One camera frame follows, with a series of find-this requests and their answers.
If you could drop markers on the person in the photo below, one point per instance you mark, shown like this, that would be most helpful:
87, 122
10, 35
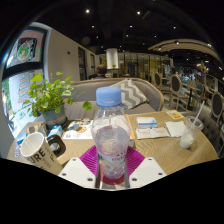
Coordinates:
101, 70

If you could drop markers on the green potted plant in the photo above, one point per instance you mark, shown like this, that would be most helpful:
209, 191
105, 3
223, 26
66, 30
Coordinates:
50, 96

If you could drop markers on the white printed leaflet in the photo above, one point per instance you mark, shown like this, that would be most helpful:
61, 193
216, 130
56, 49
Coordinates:
151, 132

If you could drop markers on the group of dining chairs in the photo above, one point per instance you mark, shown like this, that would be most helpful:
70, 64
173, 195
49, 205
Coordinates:
176, 86

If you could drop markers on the yellow card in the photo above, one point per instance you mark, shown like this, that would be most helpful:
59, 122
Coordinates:
175, 115

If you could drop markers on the white paper napkin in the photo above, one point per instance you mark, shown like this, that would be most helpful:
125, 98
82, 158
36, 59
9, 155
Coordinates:
175, 128

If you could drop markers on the group of ceiling lights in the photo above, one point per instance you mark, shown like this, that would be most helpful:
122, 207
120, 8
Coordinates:
87, 11

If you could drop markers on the grey white chevron cushion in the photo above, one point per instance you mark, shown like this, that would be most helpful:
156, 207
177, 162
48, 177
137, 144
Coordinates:
131, 93

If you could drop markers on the grey tufted armchair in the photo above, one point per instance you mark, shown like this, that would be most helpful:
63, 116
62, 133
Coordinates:
208, 128

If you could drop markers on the clear plastic cup with straw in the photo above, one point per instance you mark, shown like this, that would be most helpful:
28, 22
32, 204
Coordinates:
190, 133

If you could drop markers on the grey curved sofa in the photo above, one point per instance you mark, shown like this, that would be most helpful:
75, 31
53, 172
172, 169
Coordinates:
93, 90

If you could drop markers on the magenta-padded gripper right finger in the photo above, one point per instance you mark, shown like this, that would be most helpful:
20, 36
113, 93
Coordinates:
147, 171

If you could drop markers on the light blue box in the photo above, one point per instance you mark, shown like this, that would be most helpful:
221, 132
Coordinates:
55, 130

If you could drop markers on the small blue box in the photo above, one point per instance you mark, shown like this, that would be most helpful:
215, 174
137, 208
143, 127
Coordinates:
21, 138

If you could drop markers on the window with festive decorations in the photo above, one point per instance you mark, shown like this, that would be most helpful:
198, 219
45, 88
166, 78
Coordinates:
23, 50

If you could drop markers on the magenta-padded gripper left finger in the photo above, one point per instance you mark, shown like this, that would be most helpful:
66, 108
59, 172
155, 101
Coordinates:
75, 171

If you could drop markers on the clear bottle with blue cap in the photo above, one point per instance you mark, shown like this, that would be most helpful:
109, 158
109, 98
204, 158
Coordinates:
110, 136

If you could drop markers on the white mug with dark lettering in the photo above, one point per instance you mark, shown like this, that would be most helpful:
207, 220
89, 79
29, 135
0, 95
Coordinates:
36, 153

